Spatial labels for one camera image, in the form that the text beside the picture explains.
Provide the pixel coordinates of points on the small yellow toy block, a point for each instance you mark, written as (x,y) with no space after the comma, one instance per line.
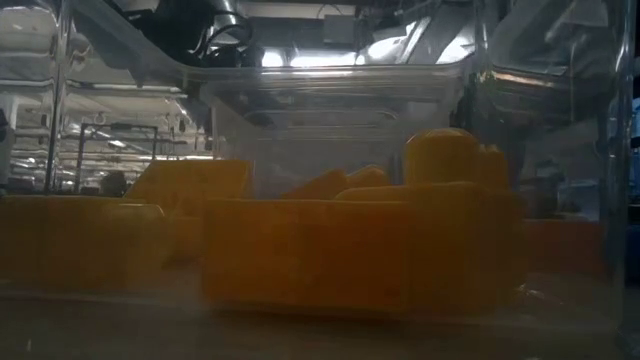
(330,185)

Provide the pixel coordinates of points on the yellow wedge block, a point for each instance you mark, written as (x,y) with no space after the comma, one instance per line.
(300,255)

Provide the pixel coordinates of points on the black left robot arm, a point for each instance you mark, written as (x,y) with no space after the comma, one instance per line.
(175,25)

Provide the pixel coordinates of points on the clear plastic bin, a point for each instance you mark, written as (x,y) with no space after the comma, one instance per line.
(350,335)
(320,120)

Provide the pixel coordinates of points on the yellow hollow square block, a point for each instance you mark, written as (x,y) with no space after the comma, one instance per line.
(200,185)

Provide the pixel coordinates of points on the ceiling tube light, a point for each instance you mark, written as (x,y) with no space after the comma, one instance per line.
(385,47)
(272,59)

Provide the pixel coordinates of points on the yellow block with stud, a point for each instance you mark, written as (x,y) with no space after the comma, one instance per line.
(450,225)

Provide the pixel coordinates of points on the grey ceiling box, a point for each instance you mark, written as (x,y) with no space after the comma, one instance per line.
(340,30)

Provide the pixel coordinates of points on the person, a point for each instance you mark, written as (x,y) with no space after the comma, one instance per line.
(114,184)

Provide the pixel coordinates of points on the orange wedge block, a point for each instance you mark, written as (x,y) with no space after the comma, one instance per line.
(565,247)

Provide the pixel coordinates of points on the white storage shelf rack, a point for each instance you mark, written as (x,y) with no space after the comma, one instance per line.
(30,85)

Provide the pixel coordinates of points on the bluish window pane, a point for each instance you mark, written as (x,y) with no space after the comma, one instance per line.
(636,120)

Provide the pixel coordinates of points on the silver ceiling duct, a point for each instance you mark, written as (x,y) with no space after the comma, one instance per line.
(225,10)

